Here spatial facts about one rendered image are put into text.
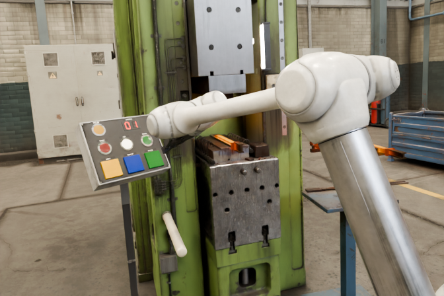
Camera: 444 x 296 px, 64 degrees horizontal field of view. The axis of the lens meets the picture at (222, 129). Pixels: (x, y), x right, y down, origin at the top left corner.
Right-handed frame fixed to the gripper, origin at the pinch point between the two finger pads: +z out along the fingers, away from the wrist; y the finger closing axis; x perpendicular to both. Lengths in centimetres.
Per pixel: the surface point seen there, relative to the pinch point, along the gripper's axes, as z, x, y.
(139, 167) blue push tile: 12.5, -2.3, -8.6
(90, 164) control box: 14.9, 4.0, -27.1
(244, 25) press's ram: -24, 48, 54
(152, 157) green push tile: 12.5, 0.8, -0.6
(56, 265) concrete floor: 187, -16, -10
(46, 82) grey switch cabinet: 455, 307, 111
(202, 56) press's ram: -8, 40, 33
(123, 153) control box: 13.2, 5.5, -13.1
